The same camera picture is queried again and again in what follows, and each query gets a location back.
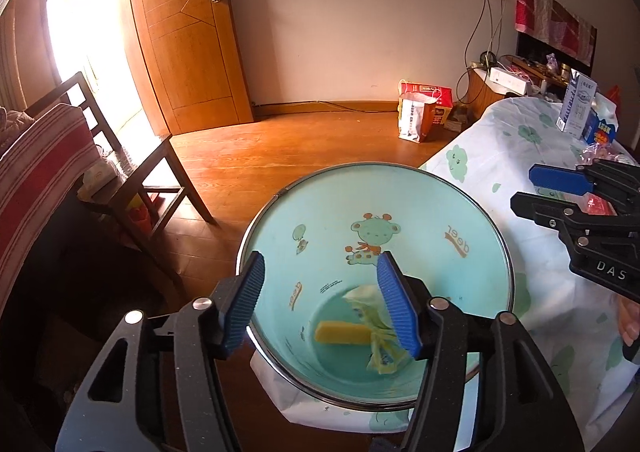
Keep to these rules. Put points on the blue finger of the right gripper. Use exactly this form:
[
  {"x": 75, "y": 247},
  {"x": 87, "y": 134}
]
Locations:
[
  {"x": 547, "y": 212},
  {"x": 572, "y": 181}
]

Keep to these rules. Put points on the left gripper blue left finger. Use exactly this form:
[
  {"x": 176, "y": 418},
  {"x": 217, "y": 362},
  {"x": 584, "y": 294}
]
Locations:
[{"x": 236, "y": 301}]

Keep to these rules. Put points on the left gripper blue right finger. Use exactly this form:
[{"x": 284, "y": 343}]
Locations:
[{"x": 403, "y": 298}]

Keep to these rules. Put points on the pale yellow printed plastic bag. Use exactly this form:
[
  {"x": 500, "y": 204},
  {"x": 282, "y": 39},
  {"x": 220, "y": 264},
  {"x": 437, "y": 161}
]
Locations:
[{"x": 386, "y": 354}]

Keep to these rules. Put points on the yellow sponge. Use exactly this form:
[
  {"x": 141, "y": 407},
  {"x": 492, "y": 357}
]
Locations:
[{"x": 342, "y": 333}]

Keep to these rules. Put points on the red plastic bag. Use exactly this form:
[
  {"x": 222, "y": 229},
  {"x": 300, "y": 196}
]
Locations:
[{"x": 599, "y": 206}]

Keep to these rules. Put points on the mint cartoon trash bin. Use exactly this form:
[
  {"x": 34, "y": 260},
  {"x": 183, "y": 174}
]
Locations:
[{"x": 321, "y": 238}]

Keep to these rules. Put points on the right hand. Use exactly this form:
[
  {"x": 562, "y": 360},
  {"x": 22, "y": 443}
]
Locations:
[{"x": 628, "y": 326}]

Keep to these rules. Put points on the pink plastic bag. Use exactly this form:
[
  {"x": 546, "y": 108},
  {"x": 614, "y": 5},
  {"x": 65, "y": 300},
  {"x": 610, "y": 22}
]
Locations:
[{"x": 601, "y": 151}]

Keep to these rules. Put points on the white tall milk carton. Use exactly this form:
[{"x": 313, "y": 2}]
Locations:
[{"x": 579, "y": 94}]

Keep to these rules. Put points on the blue gable-top milk carton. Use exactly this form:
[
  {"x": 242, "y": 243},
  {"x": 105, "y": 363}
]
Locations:
[{"x": 601, "y": 125}]

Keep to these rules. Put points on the green-patterned white bed sheet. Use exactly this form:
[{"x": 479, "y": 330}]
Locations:
[{"x": 572, "y": 320}]

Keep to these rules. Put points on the cluttered dark wooden desk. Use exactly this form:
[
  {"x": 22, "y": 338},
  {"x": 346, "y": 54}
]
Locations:
[{"x": 544, "y": 64}]

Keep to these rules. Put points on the white router box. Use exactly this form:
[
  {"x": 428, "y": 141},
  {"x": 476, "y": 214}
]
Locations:
[{"x": 510, "y": 81}]

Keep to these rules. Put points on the small wooden side cabinet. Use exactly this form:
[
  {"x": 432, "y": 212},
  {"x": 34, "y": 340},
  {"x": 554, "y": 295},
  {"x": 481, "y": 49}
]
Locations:
[{"x": 481, "y": 93}]

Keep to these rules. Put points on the red gift box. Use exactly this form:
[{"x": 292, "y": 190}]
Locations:
[{"x": 439, "y": 97}]

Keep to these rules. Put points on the dark wooden chair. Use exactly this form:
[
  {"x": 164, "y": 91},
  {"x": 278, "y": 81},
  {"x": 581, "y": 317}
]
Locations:
[{"x": 161, "y": 201}]

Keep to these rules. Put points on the red white hanging cloth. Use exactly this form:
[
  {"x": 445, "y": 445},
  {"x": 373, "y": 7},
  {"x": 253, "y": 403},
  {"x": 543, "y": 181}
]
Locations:
[{"x": 549, "y": 22}]

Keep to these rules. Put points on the white paper shopping bag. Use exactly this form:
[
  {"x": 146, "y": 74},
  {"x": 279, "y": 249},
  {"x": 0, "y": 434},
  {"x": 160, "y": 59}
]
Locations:
[{"x": 415, "y": 120}]

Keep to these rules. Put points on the tissue pack on chair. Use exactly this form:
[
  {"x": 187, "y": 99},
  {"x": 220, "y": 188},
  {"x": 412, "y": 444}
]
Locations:
[{"x": 96, "y": 178}]

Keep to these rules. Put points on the red striped blanket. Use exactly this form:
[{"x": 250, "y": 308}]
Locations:
[{"x": 37, "y": 171}]

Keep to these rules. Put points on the bundled clothes pile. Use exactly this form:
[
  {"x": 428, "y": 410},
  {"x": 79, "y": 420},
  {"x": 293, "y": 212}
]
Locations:
[{"x": 12, "y": 125}]

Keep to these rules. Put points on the brown wooden door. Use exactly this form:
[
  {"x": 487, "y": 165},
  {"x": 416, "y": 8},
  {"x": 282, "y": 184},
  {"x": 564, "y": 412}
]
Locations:
[{"x": 192, "y": 57}]

